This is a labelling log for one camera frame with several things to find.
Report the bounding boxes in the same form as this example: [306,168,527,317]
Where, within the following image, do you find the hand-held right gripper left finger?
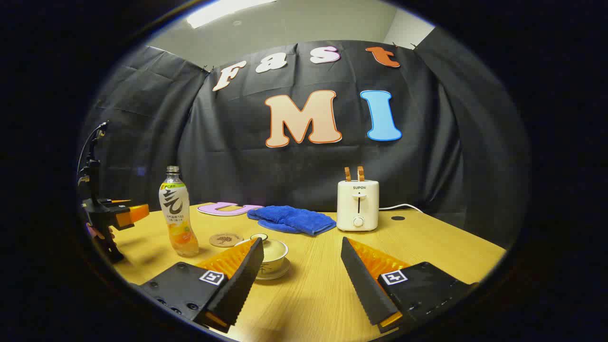
[138,237,265,333]

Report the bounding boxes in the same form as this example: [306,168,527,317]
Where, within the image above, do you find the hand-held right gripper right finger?
[340,237,478,334]

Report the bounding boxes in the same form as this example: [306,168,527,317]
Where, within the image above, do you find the cream ceramic teacup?
[258,241,289,275]

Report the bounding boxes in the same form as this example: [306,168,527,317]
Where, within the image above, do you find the round brown coaster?
[209,232,244,248]

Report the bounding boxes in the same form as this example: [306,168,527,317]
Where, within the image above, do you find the cream teacup lid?
[236,233,286,256]

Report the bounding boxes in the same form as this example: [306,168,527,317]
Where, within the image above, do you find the clear labelled water bottle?
[159,166,200,258]

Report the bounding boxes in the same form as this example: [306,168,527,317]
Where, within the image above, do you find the cream ceramic saucer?
[255,259,291,281]

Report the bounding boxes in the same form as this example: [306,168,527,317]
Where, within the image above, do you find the purple foam letter cutout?
[197,202,263,217]

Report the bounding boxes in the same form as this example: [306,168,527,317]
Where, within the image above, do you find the blue folded towel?
[247,205,337,237]

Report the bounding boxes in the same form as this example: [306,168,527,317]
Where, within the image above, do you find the cream toaster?
[337,180,380,232]

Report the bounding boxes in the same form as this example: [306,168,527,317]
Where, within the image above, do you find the black backdrop cloth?
[78,26,530,250]

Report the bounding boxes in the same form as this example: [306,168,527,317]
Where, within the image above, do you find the white toaster cable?
[379,203,423,213]

